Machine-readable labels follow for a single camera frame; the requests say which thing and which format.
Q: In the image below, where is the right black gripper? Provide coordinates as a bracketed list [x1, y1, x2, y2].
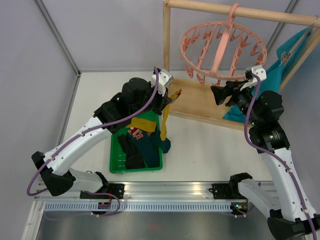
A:
[211, 79, 262, 127]

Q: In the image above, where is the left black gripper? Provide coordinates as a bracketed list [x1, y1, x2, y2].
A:
[131, 81, 172, 118]

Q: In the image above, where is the yellow sock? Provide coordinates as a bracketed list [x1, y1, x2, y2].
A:
[126, 117, 157, 133]
[160, 88, 182, 141]

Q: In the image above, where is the pink round clip hanger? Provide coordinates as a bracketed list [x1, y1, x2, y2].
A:
[180, 3, 267, 86]

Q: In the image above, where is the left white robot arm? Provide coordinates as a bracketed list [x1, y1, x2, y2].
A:
[31, 74, 173, 199]

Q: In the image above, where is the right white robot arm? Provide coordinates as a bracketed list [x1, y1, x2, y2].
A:
[210, 81, 320, 240]

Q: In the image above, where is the metal clip hanger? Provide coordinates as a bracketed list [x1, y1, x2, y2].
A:
[281, 15, 319, 65]

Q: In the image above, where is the wooden clothes rack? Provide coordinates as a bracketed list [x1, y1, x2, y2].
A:
[163, 0, 320, 130]

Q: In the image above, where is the christmas pattern sock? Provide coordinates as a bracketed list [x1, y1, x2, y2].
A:
[127, 127, 145, 141]

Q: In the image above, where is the dark teal sock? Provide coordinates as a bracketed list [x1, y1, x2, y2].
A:
[128, 130, 171, 168]

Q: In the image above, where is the black sock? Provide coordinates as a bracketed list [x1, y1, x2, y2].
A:
[117, 134, 145, 170]

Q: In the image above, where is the green plastic tray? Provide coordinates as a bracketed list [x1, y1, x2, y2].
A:
[109, 111, 163, 174]

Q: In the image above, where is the teal cloth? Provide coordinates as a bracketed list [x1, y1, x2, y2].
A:
[222, 26, 313, 123]

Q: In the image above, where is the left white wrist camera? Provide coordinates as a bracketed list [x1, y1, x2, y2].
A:
[150, 69, 174, 97]

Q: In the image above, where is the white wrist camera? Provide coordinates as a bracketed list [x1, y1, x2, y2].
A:
[240, 65, 267, 91]
[150, 69, 174, 97]

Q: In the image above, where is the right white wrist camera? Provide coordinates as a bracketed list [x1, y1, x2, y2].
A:
[240, 65, 267, 91]

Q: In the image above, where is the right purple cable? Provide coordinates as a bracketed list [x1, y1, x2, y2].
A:
[243, 72, 318, 240]

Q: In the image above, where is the purple cable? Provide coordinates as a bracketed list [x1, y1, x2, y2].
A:
[26, 66, 166, 196]
[243, 72, 318, 240]

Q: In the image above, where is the aluminium mounting rail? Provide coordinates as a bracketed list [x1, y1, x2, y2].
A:
[34, 181, 286, 201]

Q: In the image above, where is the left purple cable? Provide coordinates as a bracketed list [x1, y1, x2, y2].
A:
[26, 66, 166, 196]

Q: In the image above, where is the slotted cable duct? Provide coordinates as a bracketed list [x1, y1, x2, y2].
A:
[44, 201, 232, 212]

